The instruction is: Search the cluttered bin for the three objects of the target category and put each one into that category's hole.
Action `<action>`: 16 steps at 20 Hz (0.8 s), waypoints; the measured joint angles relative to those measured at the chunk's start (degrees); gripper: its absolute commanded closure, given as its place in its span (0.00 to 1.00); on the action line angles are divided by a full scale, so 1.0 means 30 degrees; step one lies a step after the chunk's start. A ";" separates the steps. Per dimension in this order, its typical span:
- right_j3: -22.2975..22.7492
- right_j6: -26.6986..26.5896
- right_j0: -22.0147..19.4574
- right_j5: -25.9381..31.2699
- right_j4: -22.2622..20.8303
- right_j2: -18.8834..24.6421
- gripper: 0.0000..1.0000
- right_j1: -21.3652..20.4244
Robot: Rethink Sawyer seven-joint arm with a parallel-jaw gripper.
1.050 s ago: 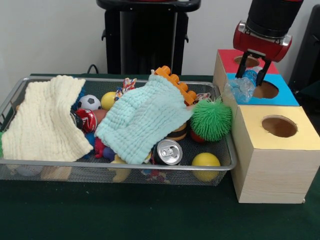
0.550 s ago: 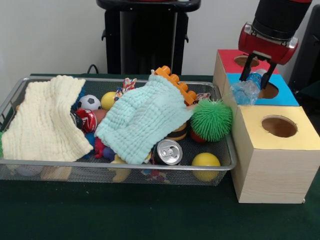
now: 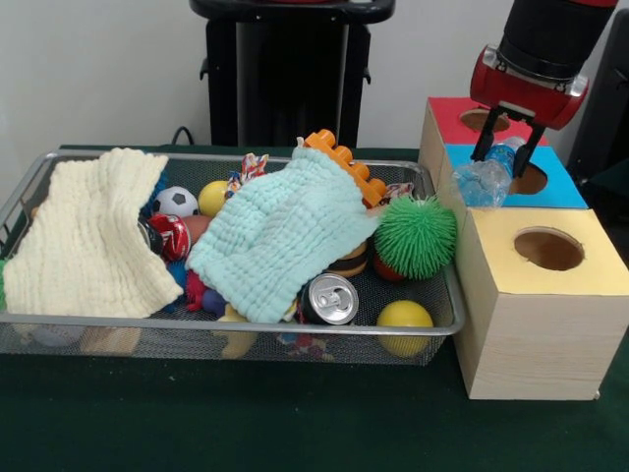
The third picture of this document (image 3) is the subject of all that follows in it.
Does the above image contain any small soccer ball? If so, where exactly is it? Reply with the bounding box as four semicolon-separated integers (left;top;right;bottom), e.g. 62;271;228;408
150;186;200;217

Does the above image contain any wooden box with three holes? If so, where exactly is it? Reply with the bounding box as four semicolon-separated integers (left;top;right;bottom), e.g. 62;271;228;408
419;95;629;402

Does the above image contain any silver drink can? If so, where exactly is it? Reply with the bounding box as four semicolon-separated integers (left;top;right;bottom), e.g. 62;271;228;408
299;272;360;325

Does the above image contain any orange toy building block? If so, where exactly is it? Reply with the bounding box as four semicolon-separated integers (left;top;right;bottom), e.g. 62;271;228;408
302;128;389;210

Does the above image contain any toy hamburger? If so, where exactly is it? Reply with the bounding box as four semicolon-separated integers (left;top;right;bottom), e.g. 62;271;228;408
326;239;370;279

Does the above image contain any mint green cloth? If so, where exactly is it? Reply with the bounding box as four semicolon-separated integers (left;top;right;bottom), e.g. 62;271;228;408
186;145;382;325

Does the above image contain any yellow ball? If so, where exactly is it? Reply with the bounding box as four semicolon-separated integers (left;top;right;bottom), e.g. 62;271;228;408
198;180;231;218
376;299;434;358

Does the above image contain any green spiky ball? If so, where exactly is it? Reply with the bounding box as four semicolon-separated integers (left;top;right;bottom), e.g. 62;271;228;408
372;195;458;281

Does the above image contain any crushed red can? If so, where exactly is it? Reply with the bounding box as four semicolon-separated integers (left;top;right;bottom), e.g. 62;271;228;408
137;213;192;262

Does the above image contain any clear bottle with blue label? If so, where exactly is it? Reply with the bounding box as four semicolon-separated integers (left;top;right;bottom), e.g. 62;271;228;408
450;136;527;208

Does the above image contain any cream cloth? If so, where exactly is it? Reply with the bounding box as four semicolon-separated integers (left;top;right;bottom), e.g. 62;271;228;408
2;147;185;320

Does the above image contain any dark green table cloth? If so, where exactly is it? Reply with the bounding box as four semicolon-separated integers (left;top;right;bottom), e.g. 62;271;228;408
574;156;629;232
0;144;629;472

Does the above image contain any shallow mesh bin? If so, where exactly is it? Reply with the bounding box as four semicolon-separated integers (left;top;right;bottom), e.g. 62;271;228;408
0;150;467;368

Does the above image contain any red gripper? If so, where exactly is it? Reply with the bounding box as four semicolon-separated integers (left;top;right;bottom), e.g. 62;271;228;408
470;44;590;179

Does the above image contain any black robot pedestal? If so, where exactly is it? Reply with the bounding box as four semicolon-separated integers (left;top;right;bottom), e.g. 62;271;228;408
189;0;397;148

